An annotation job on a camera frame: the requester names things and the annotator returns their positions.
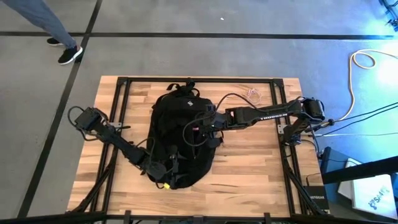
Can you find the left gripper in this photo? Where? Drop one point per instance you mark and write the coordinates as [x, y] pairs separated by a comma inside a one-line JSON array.
[[157, 169]]

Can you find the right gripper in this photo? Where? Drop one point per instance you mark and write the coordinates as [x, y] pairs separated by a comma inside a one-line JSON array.
[[217, 123]]

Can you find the black backpack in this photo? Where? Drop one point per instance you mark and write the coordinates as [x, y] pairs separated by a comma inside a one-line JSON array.
[[174, 124]]

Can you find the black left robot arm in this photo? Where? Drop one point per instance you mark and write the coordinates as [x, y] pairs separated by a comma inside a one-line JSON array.
[[115, 138]]

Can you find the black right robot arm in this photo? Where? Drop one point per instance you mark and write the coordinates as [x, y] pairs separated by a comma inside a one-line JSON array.
[[264, 113]]

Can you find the black netgear box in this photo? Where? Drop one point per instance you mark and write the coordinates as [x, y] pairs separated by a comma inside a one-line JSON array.
[[317, 197]]

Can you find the black shoe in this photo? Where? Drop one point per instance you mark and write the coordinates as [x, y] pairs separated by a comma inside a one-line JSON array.
[[53, 41], [70, 56]]

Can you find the black slanted beam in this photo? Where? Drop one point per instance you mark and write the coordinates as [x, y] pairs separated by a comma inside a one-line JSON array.
[[360, 169]]

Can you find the white box blue print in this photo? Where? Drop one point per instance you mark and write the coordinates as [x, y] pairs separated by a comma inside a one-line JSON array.
[[370, 196]]

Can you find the person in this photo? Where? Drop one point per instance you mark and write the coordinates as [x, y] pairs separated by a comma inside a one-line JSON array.
[[46, 21]]

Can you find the black equipment stand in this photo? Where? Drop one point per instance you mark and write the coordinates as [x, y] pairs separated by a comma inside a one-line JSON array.
[[390, 12]]

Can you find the black metal table frame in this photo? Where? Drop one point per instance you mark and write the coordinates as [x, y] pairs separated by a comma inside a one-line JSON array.
[[242, 80]]

